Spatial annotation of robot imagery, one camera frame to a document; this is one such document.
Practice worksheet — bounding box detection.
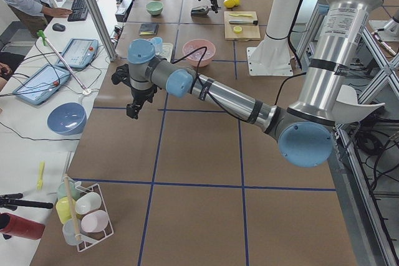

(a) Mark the stainless steel ice scoop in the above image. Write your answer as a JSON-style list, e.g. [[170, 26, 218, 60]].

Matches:
[[190, 6, 209, 16]]

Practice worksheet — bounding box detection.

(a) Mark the pile of clear ice cubes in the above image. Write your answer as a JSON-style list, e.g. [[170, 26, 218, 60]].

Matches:
[[183, 44, 214, 61]]

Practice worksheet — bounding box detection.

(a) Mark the light blue plastic cup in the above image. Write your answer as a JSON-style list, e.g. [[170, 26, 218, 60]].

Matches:
[[149, 36, 163, 55]]

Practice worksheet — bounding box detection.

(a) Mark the white cup in rack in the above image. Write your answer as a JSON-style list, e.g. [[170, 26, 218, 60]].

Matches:
[[75, 192, 102, 215]]

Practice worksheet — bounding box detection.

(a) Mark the green cup in rack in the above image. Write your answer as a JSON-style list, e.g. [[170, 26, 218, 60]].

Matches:
[[57, 179, 80, 201]]

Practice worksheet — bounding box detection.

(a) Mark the pink cup in rack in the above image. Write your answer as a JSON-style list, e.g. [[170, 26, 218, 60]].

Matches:
[[81, 210, 109, 233]]

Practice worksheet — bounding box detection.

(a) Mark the yellow cup in rack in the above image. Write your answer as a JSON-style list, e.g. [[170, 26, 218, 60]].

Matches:
[[55, 196, 72, 224]]

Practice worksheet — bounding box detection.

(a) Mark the clear cup in rack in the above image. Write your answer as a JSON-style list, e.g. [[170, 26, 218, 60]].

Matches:
[[62, 219, 82, 245]]

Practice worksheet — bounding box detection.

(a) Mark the yellow plastic knife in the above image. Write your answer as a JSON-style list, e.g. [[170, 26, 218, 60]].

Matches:
[[229, 13, 253, 17]]

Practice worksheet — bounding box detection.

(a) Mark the wooden cutting board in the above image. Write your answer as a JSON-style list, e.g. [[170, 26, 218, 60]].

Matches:
[[224, 11, 261, 40]]

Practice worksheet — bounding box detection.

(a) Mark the lemon half slice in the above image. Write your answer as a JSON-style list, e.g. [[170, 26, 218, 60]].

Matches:
[[233, 26, 243, 34]]

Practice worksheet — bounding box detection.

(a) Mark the pink bowl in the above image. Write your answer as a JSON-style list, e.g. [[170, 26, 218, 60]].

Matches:
[[182, 39, 216, 67]]

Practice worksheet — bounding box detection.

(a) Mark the green ceramic bowl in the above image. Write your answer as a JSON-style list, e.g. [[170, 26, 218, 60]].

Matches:
[[146, 1, 163, 16]]

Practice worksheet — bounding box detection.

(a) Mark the blue bowl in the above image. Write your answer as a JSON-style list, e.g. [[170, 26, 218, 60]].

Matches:
[[47, 102, 87, 136]]

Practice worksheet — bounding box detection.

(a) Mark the white bear tray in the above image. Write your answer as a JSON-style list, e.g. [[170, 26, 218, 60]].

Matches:
[[154, 42, 174, 62]]

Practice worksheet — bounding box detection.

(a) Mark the grey folded cloth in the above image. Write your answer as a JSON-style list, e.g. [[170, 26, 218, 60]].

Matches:
[[139, 23, 159, 36]]

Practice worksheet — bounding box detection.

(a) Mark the far teach pendant tablet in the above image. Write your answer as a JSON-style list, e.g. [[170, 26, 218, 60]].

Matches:
[[60, 38, 99, 70]]

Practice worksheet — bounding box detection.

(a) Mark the teach pendant tablet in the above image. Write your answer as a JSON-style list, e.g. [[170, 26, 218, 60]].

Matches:
[[60, 38, 99, 70], [12, 64, 70, 105]]

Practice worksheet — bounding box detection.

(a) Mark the near teach pendant tablet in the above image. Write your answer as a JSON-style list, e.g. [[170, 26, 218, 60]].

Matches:
[[12, 64, 70, 105]]

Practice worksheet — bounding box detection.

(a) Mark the wooden rack dowel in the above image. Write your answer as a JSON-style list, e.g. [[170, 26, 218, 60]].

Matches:
[[64, 174, 82, 243]]

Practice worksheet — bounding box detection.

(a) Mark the computer mouse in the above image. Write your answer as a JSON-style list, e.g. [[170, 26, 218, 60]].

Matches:
[[52, 23, 66, 32]]

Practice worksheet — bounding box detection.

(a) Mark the black keyboard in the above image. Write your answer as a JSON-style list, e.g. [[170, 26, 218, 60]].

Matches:
[[67, 0, 89, 22]]

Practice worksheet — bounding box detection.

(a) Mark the yellow plastic fork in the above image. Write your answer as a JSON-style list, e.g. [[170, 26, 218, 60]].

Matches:
[[36, 161, 46, 191]]

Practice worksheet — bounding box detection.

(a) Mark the red cylinder bottle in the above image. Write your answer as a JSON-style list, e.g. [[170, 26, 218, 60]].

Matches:
[[1, 212, 45, 240]]

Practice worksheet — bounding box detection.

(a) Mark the white chair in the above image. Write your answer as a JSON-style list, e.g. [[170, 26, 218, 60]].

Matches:
[[332, 85, 385, 124]]

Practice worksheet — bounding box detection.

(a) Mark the steel knife handle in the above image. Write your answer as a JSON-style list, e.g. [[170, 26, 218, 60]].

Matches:
[[228, 20, 258, 26]]

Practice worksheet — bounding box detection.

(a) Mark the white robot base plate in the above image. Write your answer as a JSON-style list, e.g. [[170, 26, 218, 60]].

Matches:
[[246, 46, 293, 76]]

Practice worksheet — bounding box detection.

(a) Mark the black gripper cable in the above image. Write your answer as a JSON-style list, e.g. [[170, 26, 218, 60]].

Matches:
[[171, 46, 250, 122]]

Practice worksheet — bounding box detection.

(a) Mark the white wire cup rack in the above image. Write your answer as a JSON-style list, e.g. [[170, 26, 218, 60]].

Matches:
[[55, 174, 115, 252]]

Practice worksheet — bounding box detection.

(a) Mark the aluminium frame post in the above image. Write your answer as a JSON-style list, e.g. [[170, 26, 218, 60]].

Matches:
[[85, 0, 117, 62]]

